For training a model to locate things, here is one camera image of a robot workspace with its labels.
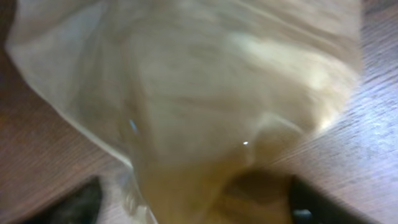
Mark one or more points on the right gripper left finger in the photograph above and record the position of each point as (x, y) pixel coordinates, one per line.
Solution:
(82, 205)

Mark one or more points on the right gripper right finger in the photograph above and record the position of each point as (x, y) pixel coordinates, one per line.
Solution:
(308, 205)

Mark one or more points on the beige food bag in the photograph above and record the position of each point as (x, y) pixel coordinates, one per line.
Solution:
(196, 97)

